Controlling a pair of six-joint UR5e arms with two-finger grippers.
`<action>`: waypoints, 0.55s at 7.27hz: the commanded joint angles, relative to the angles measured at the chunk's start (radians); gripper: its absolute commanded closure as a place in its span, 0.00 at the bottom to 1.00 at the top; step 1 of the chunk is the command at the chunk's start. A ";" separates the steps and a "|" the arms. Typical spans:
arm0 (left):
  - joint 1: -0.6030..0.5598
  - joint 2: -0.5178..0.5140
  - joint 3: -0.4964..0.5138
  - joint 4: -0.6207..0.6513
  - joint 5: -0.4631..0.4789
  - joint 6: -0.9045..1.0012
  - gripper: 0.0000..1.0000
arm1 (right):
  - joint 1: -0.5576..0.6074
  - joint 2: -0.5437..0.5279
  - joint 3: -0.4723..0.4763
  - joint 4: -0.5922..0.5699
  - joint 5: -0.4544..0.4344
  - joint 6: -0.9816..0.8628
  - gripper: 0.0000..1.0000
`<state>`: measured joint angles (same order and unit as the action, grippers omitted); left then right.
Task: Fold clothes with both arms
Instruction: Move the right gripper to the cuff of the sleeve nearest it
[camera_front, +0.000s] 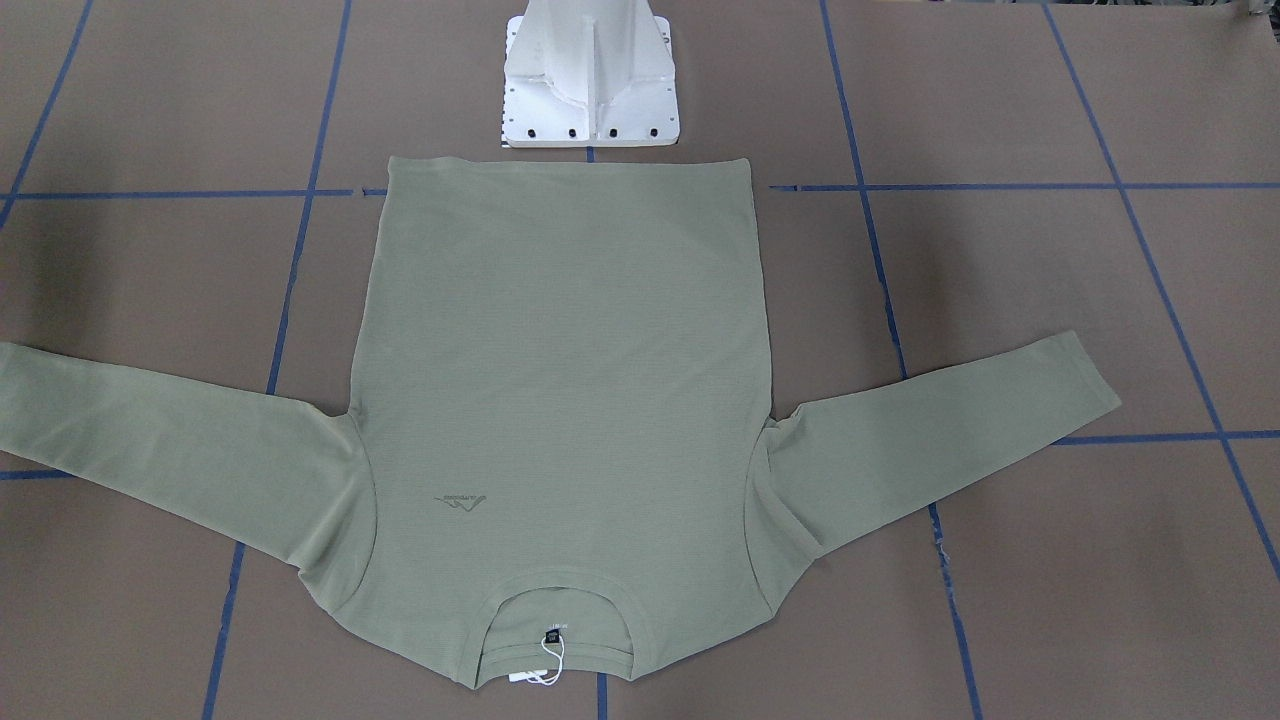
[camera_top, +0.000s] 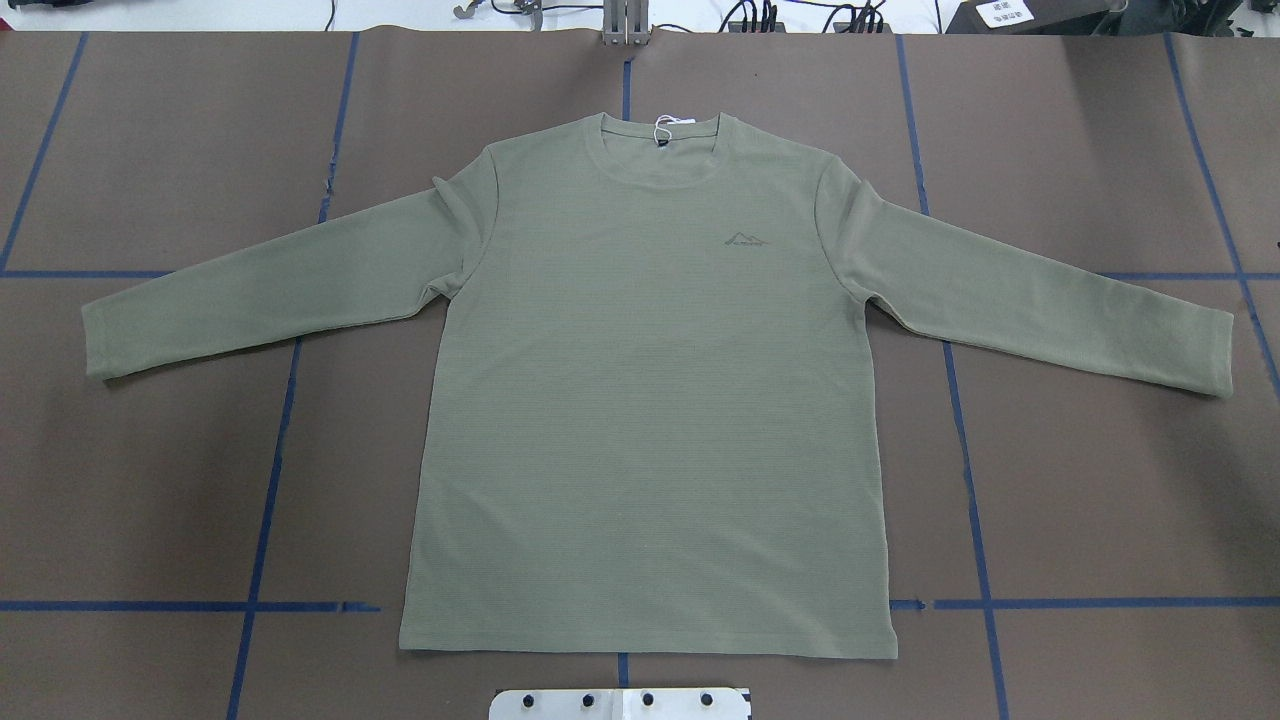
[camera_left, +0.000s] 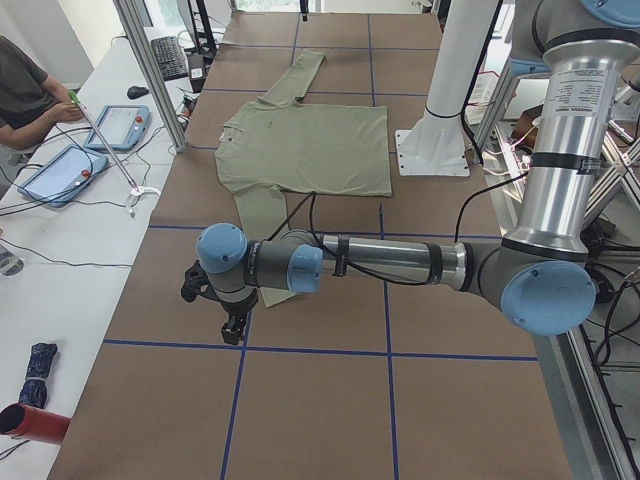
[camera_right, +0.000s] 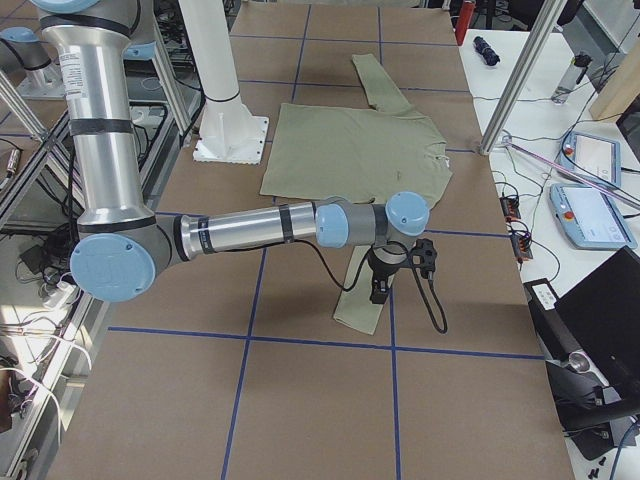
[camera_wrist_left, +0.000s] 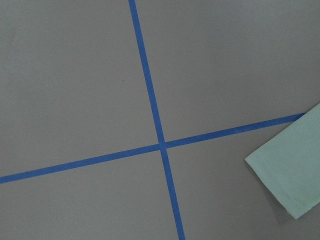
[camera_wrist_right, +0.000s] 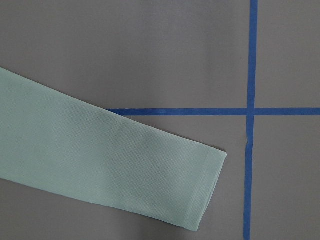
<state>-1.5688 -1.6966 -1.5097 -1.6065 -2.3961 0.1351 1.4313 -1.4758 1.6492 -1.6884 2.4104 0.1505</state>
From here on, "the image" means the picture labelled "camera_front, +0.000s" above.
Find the olive green long-sleeve shirt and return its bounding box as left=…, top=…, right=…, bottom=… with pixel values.
left=3, top=158, right=1121, bottom=689

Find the white paper hang tag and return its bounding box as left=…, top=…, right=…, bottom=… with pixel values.
left=508, top=628, right=567, bottom=688

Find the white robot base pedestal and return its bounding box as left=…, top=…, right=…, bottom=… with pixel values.
left=500, top=1, right=681, bottom=149

